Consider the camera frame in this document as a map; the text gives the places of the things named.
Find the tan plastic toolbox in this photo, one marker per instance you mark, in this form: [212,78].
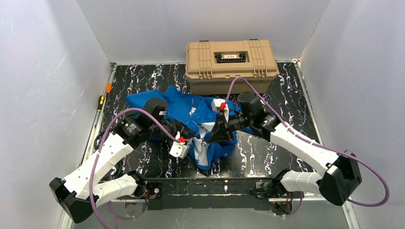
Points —
[211,66]

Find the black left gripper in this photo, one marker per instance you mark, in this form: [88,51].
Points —
[188,136]

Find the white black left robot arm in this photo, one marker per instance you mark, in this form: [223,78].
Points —
[83,191]

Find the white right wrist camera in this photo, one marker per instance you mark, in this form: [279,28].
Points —
[219,105]

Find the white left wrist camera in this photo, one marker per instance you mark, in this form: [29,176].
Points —
[179,150]

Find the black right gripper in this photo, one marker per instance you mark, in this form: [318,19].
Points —
[225,127]

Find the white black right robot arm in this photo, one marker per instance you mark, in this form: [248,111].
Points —
[335,177]

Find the orange handled screwdriver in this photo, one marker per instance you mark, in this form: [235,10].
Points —
[108,88]

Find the yellow black handled screwdriver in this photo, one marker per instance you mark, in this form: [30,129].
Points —
[100,103]

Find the blue zip jacket white lining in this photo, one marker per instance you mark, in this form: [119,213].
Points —
[196,112]

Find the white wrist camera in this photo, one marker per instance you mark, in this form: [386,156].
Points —
[179,150]
[219,105]

